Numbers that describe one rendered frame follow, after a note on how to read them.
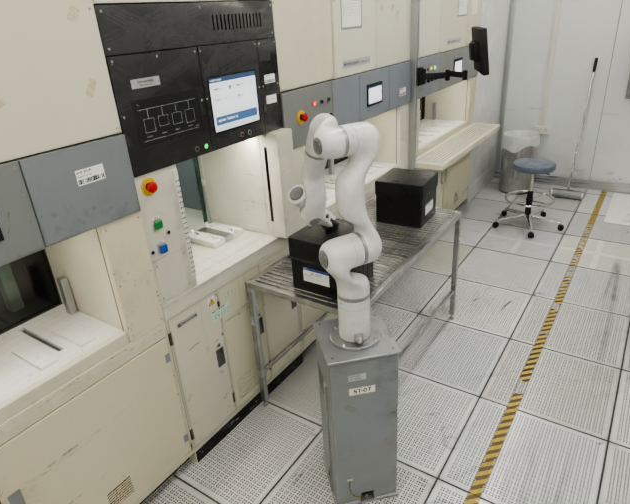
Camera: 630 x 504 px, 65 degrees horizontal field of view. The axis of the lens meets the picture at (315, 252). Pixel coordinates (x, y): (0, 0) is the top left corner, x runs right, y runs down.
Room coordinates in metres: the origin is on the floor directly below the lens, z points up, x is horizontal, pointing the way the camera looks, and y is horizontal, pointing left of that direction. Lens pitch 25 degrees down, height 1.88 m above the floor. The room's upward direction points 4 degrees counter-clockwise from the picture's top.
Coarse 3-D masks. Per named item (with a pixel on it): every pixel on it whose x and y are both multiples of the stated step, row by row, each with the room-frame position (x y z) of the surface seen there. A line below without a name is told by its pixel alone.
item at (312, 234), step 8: (344, 224) 2.10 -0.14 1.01; (352, 224) 2.10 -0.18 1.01; (296, 232) 2.05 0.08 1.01; (304, 232) 2.04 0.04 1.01; (312, 232) 2.04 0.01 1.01; (320, 232) 2.03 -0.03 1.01; (328, 232) 2.00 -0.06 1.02; (336, 232) 2.02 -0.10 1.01; (344, 232) 2.01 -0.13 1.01; (352, 232) 2.01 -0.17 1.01; (288, 240) 2.00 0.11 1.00; (296, 240) 1.97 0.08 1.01; (304, 240) 1.96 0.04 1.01; (312, 240) 1.95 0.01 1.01; (320, 240) 1.94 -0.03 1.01; (296, 248) 1.97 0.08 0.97; (304, 248) 1.95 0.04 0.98; (312, 248) 1.92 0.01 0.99; (288, 256) 2.00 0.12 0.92; (296, 256) 1.98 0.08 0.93; (304, 256) 1.95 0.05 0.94; (312, 256) 1.92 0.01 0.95; (320, 264) 1.90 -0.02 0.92
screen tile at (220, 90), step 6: (222, 84) 2.13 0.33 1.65; (216, 90) 2.10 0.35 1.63; (222, 90) 2.13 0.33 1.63; (228, 90) 2.16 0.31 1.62; (216, 96) 2.10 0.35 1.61; (222, 102) 2.12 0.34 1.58; (228, 102) 2.15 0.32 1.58; (234, 102) 2.18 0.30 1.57; (216, 108) 2.09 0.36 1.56; (222, 108) 2.12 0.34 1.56; (228, 108) 2.14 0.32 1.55; (234, 108) 2.17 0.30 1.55
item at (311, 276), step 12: (300, 264) 1.97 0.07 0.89; (312, 264) 1.93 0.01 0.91; (372, 264) 2.05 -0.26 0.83; (300, 276) 1.97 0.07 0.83; (312, 276) 1.93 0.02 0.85; (324, 276) 1.90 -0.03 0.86; (372, 276) 2.05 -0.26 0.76; (300, 288) 1.98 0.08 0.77; (312, 288) 1.94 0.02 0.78; (324, 288) 1.90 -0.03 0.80; (336, 288) 1.86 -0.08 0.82
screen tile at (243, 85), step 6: (252, 78) 2.28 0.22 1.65; (240, 84) 2.22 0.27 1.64; (246, 84) 2.25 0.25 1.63; (240, 90) 2.22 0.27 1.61; (246, 90) 2.25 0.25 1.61; (252, 90) 2.28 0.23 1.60; (246, 96) 2.24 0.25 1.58; (252, 96) 2.27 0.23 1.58; (240, 102) 2.21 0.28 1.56; (246, 102) 2.24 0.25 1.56; (252, 102) 2.27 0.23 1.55
